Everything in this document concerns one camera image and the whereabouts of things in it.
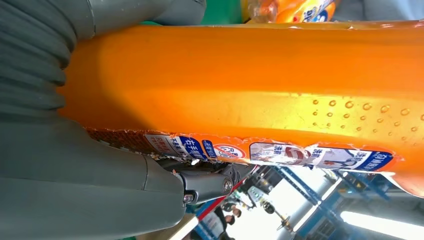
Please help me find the green table mat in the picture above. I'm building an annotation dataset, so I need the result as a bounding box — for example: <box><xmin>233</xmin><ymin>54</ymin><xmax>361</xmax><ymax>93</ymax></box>
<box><xmin>200</xmin><ymin>0</ymin><xmax>244</xmax><ymax>26</ymax></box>

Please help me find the long white ceiling light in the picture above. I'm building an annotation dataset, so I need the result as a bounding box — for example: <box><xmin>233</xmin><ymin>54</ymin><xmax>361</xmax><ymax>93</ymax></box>
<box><xmin>340</xmin><ymin>210</ymin><xmax>424</xmax><ymax>240</ymax></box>

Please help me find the blue metal frame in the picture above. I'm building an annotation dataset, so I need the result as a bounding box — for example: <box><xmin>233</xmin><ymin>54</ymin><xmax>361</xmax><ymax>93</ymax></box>
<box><xmin>271</xmin><ymin>165</ymin><xmax>393</xmax><ymax>240</ymax></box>

